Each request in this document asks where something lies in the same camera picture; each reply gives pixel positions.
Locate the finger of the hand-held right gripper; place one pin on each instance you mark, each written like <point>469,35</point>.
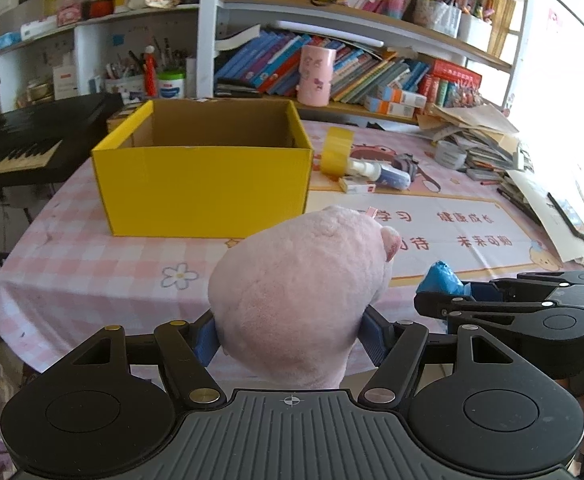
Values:
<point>472,307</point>
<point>522,286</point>

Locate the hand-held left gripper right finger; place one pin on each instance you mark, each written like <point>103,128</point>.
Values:
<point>373,342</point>

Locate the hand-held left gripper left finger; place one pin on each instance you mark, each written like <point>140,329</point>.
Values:
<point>207,341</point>

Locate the blue plastic bag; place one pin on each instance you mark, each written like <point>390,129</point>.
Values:
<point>439,277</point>

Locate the pink plush toy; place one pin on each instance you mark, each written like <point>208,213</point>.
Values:
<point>292,300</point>

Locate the yellow cardboard box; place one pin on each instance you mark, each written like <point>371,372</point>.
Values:
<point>202,190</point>

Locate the blue white tube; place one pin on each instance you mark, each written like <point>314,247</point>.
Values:
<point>394,177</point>

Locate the yellow tape roll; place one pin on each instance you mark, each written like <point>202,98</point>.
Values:
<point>333,160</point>

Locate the pink checked desktop cloth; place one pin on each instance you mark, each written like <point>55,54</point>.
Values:
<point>97,270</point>

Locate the dark flat device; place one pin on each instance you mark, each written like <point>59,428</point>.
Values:
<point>569,216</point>

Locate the grey pencil box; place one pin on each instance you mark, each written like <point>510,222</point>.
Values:
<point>483,174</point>

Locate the grey tape roll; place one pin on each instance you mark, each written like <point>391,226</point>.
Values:
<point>449,154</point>

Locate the small white red box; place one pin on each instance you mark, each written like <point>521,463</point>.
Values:
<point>357,186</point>

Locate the dark grey object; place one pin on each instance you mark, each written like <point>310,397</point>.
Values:
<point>404,162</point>

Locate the pile of papers and books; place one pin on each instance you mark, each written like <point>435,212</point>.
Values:
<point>477,130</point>

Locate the orange white carton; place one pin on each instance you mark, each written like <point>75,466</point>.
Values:
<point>387,107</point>
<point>402,95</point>

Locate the red book box set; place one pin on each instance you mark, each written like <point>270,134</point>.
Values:
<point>454,75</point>

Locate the white jar with green lid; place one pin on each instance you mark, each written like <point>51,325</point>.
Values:
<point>171,86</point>

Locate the white pen holder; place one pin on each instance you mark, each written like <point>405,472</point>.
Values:
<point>442,17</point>
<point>474,32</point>

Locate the white pen cup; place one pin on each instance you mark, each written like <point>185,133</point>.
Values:
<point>124,87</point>

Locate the pink cartoon cup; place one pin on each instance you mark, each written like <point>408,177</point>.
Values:
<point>314,75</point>

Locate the black piano keyboard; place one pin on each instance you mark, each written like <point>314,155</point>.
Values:
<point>32,130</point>

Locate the red figure pen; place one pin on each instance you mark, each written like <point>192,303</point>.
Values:
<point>150,72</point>

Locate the row of leaning books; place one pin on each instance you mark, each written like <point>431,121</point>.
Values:
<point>272,60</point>

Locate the white wooden bookshelf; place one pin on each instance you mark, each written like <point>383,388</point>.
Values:
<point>207,50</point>

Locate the white box with red label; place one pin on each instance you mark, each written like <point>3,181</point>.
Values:
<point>64,82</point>

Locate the red white round doll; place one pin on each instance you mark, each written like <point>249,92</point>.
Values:
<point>101,5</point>

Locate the pink box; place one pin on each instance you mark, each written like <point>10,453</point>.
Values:
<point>71,14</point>

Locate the white tissue pack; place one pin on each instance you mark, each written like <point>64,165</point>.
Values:
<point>38,28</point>

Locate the blue tissue pack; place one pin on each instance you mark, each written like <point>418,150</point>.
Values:
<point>2,41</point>

